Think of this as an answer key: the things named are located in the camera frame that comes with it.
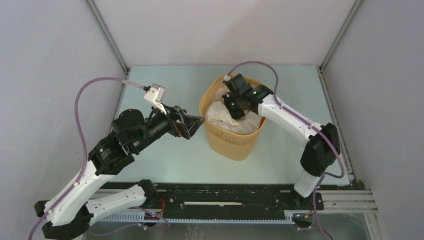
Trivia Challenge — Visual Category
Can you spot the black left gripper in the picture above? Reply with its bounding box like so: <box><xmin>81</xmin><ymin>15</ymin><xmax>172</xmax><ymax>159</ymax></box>
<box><xmin>133</xmin><ymin>99</ymin><xmax>206</xmax><ymax>153</ymax></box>

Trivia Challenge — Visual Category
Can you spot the translucent cream trash bag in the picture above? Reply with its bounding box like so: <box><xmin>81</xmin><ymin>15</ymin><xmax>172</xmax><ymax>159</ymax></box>
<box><xmin>205</xmin><ymin>86</ymin><xmax>262</xmax><ymax>135</ymax></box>

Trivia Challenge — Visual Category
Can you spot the orange plastic trash bin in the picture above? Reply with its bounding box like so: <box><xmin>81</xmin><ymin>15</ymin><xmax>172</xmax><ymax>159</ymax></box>
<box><xmin>199</xmin><ymin>76</ymin><xmax>267</xmax><ymax>161</ymax></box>

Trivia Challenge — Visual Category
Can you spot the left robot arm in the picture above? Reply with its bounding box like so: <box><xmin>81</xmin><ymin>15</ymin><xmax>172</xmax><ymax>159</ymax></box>
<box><xmin>34</xmin><ymin>106</ymin><xmax>205</xmax><ymax>240</ymax></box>

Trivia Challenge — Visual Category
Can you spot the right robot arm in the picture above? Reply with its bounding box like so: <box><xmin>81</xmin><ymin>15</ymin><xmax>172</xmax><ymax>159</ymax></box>
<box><xmin>222</xmin><ymin>74</ymin><xmax>341</xmax><ymax>209</ymax></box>

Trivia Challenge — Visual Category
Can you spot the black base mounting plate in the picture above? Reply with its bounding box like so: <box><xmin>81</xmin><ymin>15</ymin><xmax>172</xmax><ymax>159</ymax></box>
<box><xmin>142</xmin><ymin>183</ymin><xmax>324</xmax><ymax>222</ymax></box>

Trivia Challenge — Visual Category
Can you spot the left controller board with LEDs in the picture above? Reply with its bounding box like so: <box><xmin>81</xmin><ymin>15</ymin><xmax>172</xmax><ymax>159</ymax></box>
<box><xmin>143</xmin><ymin>212</ymin><xmax>161</xmax><ymax>221</ymax></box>

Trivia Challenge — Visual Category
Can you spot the right controller board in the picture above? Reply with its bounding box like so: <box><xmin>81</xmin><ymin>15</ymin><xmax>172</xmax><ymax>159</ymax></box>
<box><xmin>292</xmin><ymin>213</ymin><xmax>314</xmax><ymax>221</ymax></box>

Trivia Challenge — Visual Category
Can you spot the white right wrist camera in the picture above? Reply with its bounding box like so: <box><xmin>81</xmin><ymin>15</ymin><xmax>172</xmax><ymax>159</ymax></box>
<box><xmin>223</xmin><ymin>74</ymin><xmax>233</xmax><ymax>89</ymax></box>

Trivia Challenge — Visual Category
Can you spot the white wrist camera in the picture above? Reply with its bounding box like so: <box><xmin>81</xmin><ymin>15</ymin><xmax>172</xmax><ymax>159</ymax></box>
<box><xmin>143</xmin><ymin>83</ymin><xmax>168</xmax><ymax>115</ymax></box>
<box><xmin>223</xmin><ymin>74</ymin><xmax>233</xmax><ymax>89</ymax></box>

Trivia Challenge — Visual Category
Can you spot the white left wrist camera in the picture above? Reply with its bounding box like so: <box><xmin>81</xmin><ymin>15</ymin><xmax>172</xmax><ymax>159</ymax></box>
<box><xmin>143</xmin><ymin>83</ymin><xmax>168</xmax><ymax>115</ymax></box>

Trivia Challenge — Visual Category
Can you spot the aluminium frame rail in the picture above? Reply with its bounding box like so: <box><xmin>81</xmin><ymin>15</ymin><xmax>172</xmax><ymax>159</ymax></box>
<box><xmin>116</xmin><ymin>65</ymin><xmax>386</xmax><ymax>240</ymax></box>

